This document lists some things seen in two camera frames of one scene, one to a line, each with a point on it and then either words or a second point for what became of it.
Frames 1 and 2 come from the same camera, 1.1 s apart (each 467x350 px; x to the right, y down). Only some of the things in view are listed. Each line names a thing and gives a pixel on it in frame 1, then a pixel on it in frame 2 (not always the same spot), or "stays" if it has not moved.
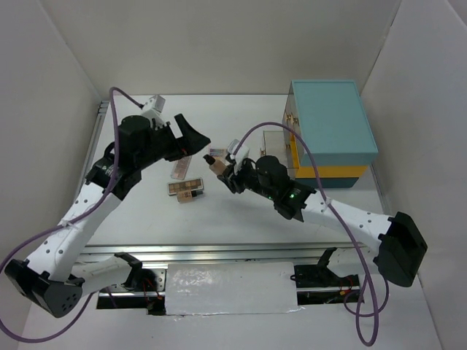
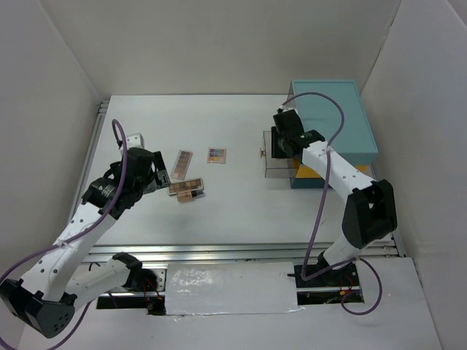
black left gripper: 190,141 -> 160,179
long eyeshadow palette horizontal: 192,184 stays
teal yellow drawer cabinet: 330,116 stays
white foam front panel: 230,288 stays
